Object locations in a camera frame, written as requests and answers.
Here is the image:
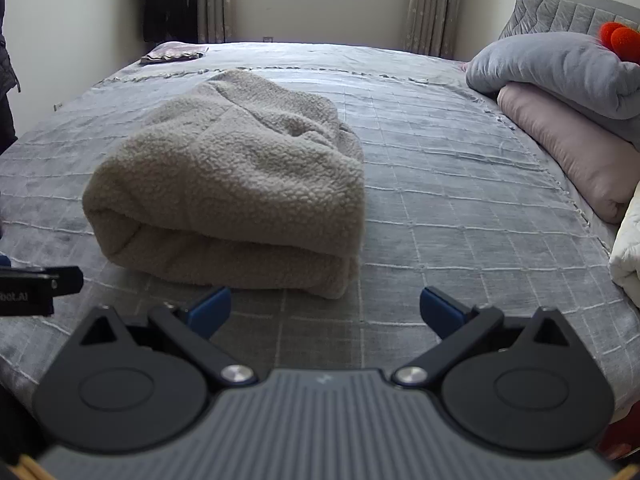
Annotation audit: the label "grey fleece blanket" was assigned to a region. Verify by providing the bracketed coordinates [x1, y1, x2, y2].
[465, 31, 640, 153]

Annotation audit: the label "dark hanging clothes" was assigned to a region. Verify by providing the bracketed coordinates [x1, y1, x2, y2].
[136, 0, 200, 45]

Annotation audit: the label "beige sherpa fleece garment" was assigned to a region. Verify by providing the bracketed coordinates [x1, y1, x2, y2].
[81, 69, 366, 301]

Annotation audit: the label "red plush toy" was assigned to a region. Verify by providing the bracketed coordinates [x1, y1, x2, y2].
[599, 21, 640, 65]

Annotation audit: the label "small folded patterned cloth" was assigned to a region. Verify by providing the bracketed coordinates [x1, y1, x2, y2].
[140, 42, 210, 66]

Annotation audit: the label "pink pillow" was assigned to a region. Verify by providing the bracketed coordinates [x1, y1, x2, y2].
[496, 82, 640, 225]

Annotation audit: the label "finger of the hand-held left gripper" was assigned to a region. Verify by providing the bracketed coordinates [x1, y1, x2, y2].
[0, 266, 84, 296]

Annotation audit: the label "grey quilted pillow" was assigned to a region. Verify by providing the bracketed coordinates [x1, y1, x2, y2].
[499, 0, 640, 41]

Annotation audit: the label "white quilted duvet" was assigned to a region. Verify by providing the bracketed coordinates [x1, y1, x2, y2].
[609, 195, 640, 306]

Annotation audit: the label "grey patterned curtain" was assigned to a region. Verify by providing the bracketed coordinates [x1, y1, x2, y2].
[196, 0, 237, 44]
[402, 0, 468, 58]

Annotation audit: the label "dark padded jacket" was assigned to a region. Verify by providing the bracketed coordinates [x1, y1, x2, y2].
[0, 0, 22, 153]

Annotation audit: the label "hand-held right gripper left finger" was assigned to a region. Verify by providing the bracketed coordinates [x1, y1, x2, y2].
[75, 287, 258, 386]

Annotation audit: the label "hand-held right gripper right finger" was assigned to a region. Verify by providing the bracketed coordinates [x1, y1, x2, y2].
[391, 287, 576, 386]

